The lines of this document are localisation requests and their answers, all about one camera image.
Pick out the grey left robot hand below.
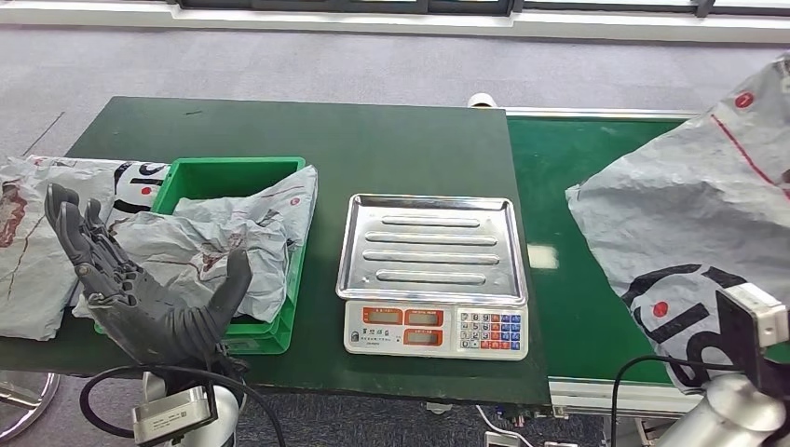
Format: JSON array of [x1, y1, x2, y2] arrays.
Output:
[[44, 183, 253, 363]]

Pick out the grey parcel red line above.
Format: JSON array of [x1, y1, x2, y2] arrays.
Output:
[[73, 210, 292, 325]]

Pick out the small grey parcel red print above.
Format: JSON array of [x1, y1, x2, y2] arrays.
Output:
[[172, 165, 319, 248]]

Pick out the large grey parcel black letters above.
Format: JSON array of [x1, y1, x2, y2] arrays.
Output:
[[565, 52, 790, 393]]

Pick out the grey parcel dark red print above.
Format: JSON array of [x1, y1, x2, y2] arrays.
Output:
[[0, 156, 118, 342]]

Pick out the white parcel black letters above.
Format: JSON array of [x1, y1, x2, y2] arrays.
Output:
[[27, 155, 170, 306]]

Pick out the chrome chair base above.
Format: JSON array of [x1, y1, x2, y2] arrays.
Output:
[[0, 369, 61, 440]]

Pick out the green plastic crate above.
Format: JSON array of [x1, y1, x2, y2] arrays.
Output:
[[95, 156, 308, 356]]

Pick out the white scale with steel tray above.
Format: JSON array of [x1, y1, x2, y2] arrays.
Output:
[[335, 193, 531, 362]]

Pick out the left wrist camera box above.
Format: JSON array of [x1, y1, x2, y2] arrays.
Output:
[[130, 385, 218, 447]]

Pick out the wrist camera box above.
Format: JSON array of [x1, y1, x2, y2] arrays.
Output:
[[130, 385, 218, 447], [715, 282, 790, 396]]

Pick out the white floor cable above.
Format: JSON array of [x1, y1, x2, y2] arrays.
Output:
[[475, 405, 533, 447]]

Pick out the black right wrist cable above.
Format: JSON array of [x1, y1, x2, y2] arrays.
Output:
[[609, 354, 742, 447]]

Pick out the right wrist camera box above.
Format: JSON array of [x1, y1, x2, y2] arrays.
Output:
[[715, 282, 790, 396]]

